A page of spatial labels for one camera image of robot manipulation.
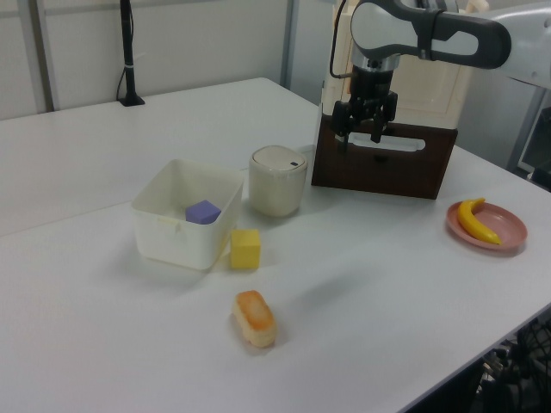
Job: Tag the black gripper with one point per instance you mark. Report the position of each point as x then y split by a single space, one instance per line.
370 90

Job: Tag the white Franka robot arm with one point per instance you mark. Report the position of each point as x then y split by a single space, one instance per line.
452 38

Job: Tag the dark brown drawer cabinet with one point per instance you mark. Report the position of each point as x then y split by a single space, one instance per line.
430 126

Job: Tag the cream plastic storage box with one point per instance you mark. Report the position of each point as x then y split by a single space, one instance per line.
430 94

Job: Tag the cream mini trash can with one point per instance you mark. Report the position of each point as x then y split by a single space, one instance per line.
275 193

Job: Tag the yellow toy banana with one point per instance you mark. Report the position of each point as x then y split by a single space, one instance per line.
471 223

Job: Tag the pink plate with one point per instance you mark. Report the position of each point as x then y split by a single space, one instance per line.
503 228

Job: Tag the yellow foam cube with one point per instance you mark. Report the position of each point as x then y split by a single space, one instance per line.
245 249

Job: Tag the purple foam cube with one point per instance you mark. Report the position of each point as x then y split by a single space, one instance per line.
202 211

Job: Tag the toy bread roll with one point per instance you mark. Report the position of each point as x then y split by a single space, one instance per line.
255 318

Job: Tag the white plastic bin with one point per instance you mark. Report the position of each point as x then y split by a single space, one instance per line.
172 245

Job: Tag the black equipment under table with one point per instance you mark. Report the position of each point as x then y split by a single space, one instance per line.
529 365

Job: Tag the grey metal frame post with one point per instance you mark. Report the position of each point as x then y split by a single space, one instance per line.
523 137

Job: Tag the black camera stand pole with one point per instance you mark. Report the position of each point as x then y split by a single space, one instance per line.
127 43

